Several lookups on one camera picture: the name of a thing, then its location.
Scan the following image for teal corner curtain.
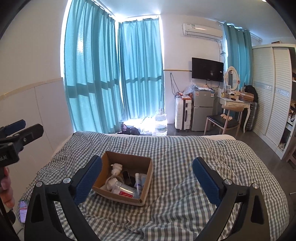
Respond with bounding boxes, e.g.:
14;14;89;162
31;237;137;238
223;23;253;89

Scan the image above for left hand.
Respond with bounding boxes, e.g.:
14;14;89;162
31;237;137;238
1;167;15;209

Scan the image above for black bag on table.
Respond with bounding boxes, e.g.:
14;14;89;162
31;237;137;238
245;85;258;102

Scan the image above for cardboard box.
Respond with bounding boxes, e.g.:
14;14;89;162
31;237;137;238
92;151;153;207

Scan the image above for white air conditioner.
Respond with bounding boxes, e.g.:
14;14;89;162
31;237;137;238
182;23;223;41

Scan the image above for teal window curtains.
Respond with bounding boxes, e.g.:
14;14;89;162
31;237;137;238
63;1;164;133

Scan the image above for black sunglasses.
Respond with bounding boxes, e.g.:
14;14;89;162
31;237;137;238
122;171;135;188

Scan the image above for white oval vanity mirror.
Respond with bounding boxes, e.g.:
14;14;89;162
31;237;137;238
224;66;240;91

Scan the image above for black wall television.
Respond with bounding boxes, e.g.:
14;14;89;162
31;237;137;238
192;57;224;82

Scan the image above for white cream tube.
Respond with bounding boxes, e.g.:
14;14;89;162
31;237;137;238
135;173;142;197

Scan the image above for smartphone on bed edge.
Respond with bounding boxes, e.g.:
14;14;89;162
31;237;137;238
18;200;28;223

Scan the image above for white louvred wardrobe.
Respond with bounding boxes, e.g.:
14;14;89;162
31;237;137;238
253;44;295;159

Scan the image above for silver mini fridge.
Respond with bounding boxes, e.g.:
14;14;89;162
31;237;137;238
191;89;215;132

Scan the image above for wooden chair black seat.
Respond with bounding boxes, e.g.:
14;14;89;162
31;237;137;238
203;105;244;137

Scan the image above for white suitcase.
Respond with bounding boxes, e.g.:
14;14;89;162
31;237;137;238
175;96;192;131

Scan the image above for blue cloud tissue pack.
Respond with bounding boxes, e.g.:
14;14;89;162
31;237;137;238
139;173;147;188

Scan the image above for clear water jug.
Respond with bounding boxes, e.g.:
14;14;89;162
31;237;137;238
154;113;168;136

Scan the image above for white blue plush toy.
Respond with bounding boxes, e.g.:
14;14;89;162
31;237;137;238
111;163;122;176

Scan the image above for checkered bed quilt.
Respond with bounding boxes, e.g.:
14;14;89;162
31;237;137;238
16;131;291;241

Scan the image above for floss pick clear jar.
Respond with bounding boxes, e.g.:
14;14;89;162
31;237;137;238
111;181;137;198

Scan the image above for white dressing table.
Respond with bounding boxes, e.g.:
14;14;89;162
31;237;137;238
218;94;251;133

